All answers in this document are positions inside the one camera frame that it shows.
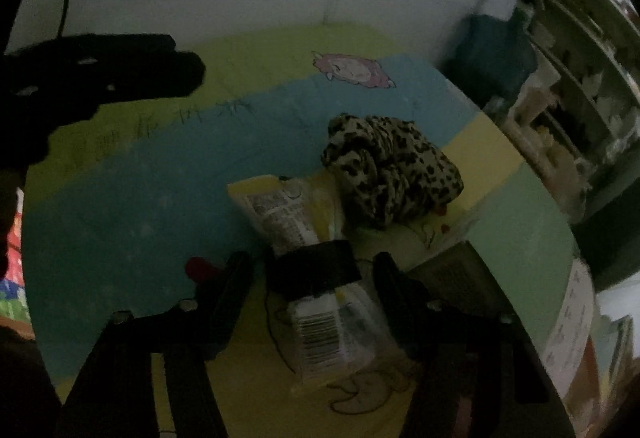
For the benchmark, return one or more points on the black soft roll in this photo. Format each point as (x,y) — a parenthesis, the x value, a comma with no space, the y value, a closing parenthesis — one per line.
(315,268)

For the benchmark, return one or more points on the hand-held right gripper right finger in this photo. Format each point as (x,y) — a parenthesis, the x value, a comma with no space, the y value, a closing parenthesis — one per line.
(392,280)

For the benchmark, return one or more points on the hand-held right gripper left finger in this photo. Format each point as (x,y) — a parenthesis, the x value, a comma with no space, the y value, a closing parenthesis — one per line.
(235,280)

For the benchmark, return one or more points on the leopard print cloth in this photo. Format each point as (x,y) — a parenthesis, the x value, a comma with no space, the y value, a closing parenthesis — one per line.
(390,168)

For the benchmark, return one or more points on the clear plastic bag of food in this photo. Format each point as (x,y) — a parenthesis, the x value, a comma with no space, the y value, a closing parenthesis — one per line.
(555,168)

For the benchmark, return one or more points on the red patterned clothing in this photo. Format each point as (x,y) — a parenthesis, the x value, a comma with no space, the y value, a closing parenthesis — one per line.
(12,268)

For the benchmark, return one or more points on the yellow snack packet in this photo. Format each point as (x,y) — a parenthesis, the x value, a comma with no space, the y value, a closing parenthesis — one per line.
(285,213)

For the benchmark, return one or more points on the yellow packet barcode label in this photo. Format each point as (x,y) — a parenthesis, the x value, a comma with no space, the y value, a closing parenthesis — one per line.
(330,338)

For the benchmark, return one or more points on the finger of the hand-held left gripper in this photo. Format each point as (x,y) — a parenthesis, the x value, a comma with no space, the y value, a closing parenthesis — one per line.
(160,76)
(115,46)

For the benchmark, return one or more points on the colourful printed mat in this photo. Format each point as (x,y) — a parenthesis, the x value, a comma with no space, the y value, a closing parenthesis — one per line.
(125,218)

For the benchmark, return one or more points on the blue water jug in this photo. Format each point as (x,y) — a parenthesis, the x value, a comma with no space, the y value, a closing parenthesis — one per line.
(492,58)

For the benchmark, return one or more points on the pale green shelf rack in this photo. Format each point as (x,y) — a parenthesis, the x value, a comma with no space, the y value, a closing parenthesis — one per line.
(590,68)

